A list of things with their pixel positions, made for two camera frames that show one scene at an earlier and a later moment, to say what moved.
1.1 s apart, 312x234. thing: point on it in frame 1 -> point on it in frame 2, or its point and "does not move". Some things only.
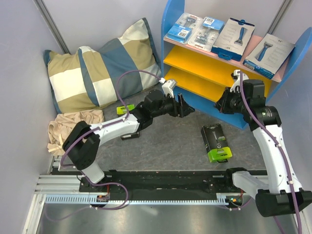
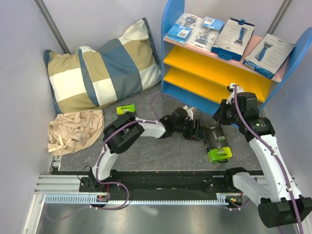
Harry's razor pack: (233, 39) does not move
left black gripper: (181, 109) -> (196, 134)
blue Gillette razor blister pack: (184, 29) does not move
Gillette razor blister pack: (206, 33) does not move
